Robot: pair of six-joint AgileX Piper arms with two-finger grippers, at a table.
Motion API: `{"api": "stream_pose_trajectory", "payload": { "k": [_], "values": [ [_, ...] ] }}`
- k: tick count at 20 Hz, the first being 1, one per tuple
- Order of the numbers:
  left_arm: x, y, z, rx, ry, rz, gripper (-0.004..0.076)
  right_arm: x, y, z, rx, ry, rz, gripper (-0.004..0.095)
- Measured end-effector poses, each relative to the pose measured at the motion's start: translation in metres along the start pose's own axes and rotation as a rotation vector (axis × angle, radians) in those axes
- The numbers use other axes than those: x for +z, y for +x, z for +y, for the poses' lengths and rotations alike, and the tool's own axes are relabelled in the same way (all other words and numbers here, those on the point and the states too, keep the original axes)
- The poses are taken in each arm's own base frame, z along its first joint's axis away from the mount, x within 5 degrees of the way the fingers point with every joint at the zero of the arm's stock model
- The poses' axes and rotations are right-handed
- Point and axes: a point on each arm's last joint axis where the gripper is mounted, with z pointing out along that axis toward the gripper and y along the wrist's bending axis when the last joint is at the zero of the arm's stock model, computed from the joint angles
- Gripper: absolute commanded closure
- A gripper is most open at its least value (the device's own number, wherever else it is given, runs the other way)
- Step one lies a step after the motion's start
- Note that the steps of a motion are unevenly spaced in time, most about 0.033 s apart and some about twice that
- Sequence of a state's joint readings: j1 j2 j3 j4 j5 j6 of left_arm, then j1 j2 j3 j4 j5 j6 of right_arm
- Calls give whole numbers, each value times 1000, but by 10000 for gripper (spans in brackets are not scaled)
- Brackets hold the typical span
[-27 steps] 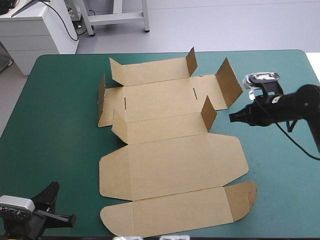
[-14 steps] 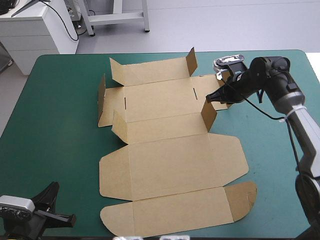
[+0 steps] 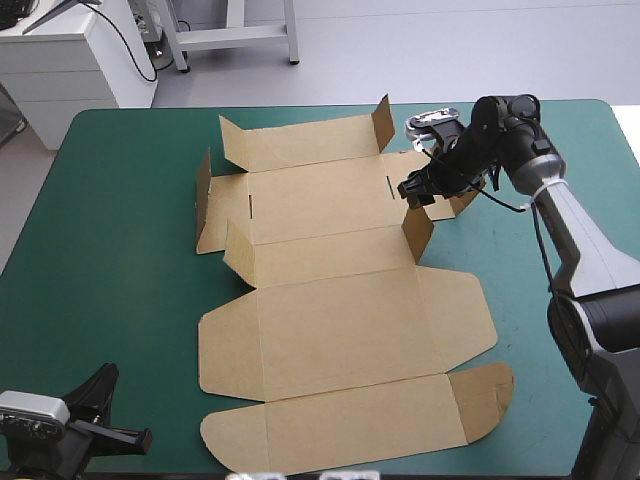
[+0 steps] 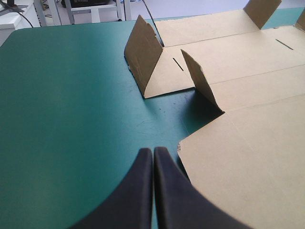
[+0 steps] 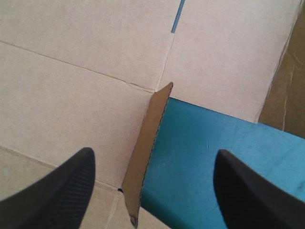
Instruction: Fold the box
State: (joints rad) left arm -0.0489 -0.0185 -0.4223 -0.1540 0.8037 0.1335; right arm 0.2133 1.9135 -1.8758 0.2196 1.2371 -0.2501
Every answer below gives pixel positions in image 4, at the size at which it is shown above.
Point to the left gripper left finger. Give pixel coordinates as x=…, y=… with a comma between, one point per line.
x=128, y=202

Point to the grey metal rack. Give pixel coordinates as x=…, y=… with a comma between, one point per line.
x=93, y=12

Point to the white cabinet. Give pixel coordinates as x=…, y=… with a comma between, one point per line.
x=14, y=21

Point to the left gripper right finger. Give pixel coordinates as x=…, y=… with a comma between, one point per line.
x=176, y=205

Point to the brown cardboard box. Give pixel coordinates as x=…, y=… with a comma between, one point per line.
x=238, y=100

